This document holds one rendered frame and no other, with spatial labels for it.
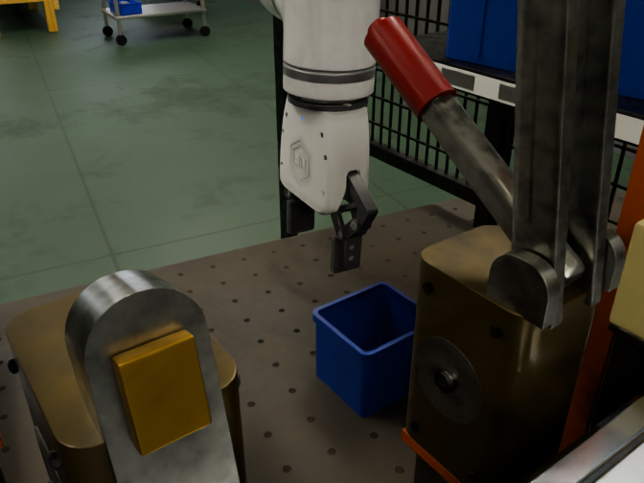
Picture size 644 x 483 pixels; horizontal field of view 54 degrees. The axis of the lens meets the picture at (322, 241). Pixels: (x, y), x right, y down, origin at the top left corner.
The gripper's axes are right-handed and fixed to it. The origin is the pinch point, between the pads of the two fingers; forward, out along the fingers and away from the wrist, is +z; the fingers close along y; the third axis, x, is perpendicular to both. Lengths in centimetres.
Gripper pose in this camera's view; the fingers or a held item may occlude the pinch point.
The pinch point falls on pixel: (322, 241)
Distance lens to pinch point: 66.0
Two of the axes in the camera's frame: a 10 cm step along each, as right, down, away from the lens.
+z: -0.4, 8.8, 4.7
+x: 8.6, -2.1, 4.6
